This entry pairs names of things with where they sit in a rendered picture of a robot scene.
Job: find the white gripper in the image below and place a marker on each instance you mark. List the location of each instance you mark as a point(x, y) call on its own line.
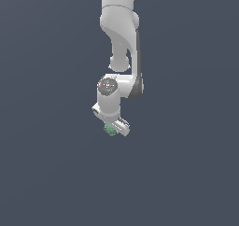
point(118, 126)

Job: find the small green object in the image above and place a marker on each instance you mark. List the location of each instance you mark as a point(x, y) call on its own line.
point(109, 130)

